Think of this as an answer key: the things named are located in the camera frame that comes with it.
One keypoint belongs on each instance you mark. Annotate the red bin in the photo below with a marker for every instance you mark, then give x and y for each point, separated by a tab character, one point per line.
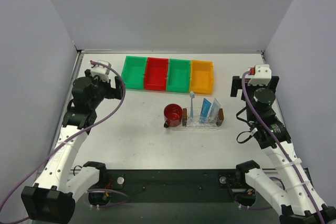
155	76

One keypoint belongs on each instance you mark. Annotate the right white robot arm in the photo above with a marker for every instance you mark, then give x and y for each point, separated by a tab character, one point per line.
297	201

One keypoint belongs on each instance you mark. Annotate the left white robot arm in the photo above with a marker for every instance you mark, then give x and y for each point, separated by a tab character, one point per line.
53	196

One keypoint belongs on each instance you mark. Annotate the right green bin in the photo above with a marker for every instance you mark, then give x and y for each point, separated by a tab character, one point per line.
178	76

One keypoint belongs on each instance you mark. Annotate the left green bin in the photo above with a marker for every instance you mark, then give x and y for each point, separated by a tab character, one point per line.
133	72

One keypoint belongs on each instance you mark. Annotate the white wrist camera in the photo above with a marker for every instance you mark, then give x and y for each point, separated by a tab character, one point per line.
260	75
100	71

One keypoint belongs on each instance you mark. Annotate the red mug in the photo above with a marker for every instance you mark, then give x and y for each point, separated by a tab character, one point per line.
173	115

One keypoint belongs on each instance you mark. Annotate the yellow bin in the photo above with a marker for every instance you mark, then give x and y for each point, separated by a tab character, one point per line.
201	77

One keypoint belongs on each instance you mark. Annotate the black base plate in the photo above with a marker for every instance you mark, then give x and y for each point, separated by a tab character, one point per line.
173	186

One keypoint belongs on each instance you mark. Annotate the green bin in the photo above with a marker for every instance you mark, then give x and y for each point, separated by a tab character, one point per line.
178	76
133	72

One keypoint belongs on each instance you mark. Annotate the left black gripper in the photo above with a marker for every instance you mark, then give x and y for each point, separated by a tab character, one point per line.
118	87

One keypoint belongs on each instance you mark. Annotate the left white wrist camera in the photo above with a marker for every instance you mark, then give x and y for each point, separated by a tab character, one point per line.
100	71

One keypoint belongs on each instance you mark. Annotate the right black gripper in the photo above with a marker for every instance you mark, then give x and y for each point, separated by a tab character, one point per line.
234	86

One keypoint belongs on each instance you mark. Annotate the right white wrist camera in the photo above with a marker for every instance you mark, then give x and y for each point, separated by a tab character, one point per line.
260	75

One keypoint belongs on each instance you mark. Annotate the clear textured oval tray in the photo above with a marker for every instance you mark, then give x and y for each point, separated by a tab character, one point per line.
199	128

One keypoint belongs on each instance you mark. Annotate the white toothbrush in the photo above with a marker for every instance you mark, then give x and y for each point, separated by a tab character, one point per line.
192	96

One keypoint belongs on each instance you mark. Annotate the blue toothbrush case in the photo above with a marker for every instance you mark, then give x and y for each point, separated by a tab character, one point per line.
204	110

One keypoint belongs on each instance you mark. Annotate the clear holder with wooden ends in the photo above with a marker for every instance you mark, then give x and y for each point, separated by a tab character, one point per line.
195	121

